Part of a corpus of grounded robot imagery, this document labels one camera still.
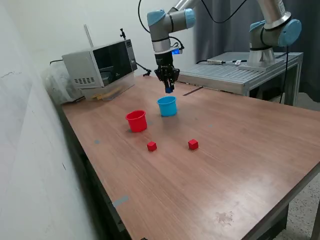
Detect wooden strips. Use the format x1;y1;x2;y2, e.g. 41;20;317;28
91;86;123;101

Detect silver microwave oven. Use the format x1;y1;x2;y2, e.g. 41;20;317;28
61;38;139;89

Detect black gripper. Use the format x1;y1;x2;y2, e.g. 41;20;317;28
154;52;181;93

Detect black hanging base cable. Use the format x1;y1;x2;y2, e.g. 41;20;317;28
278;44;293;105

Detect clear plastic bag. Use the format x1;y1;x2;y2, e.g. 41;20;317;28
41;61;85;106

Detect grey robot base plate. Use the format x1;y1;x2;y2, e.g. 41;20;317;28
238;58;285;72

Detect clear acrylic stand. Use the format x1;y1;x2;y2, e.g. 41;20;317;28
79;73;137;102

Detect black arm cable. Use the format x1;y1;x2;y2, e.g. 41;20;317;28
138;0;249;50

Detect aluminium robot mount table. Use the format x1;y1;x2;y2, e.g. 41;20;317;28
173;51;305;107

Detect dark grey curtain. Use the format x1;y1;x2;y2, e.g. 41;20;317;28
194;0;320;103

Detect blue plastic cup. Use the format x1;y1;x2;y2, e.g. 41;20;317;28
156;95;178;118

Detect silver connector plug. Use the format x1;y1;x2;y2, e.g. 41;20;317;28
206;57;226;65

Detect red plastic cup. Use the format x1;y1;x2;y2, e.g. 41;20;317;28
125;109;148;133

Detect long grey tape strip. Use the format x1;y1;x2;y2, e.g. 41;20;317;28
112;195;130;208

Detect black cable with white tag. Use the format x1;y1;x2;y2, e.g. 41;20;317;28
195;58;249;66

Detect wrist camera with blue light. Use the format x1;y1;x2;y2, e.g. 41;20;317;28
171;44;185;56

